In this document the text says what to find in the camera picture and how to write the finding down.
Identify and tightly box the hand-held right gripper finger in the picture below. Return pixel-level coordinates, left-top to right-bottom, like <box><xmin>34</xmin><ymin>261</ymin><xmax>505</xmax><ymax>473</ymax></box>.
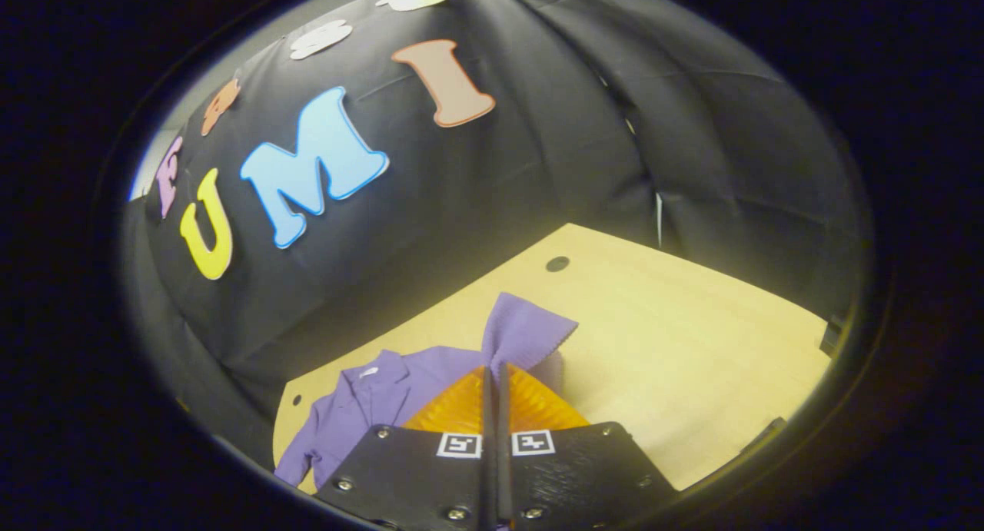
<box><xmin>315</xmin><ymin>364</ymin><xmax>497</xmax><ymax>531</ymax></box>
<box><xmin>496</xmin><ymin>362</ymin><xmax>681</xmax><ymax>531</ymax></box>

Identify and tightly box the purple button shirt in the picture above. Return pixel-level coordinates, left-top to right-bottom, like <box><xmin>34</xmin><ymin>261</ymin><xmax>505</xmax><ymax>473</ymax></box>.
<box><xmin>274</xmin><ymin>291</ymin><xmax>579</xmax><ymax>490</ymax></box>

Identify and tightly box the black table edge bracket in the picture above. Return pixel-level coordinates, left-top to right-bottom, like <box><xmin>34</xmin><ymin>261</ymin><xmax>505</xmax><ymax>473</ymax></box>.
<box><xmin>738</xmin><ymin>417</ymin><xmax>788</xmax><ymax>461</ymax></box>
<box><xmin>819</xmin><ymin>312</ymin><xmax>846</xmax><ymax>359</ymax></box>

